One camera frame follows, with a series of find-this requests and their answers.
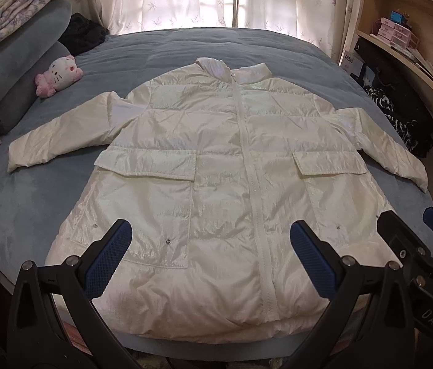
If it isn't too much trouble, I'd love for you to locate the black garment by window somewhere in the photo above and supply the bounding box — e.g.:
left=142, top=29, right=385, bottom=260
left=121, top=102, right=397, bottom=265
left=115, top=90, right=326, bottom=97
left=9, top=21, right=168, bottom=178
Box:
left=59, top=13, right=109, bottom=57

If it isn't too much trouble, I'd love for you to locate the grey-blue pillow stack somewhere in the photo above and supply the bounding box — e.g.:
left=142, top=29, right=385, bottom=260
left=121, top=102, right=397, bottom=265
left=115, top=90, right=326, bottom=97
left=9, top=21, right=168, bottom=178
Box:
left=0, top=0, right=71, bottom=135

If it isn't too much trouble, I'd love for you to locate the white floral curtain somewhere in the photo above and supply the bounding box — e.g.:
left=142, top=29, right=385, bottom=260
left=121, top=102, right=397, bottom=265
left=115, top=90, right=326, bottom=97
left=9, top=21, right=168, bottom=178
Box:
left=95, top=0, right=361, bottom=61

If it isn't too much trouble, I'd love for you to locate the white puffer jacket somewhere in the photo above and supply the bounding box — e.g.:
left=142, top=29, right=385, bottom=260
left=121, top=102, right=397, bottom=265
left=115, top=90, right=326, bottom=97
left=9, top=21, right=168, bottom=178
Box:
left=8, top=58, right=427, bottom=343

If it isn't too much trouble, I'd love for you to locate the white cardboard box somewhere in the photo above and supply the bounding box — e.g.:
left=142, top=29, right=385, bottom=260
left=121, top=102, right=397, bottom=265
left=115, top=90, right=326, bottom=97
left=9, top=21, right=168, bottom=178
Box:
left=340, top=51, right=367, bottom=85

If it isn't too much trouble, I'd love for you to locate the pink white cat plush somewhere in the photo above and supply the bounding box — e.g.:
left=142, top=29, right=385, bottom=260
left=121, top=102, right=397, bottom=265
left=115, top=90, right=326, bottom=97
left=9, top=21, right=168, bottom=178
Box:
left=35, top=55, right=83, bottom=98

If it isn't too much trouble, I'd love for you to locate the pink box stack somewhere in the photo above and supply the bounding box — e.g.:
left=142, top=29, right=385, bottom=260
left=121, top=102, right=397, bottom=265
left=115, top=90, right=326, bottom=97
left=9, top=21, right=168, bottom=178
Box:
left=377, top=18, right=419, bottom=48

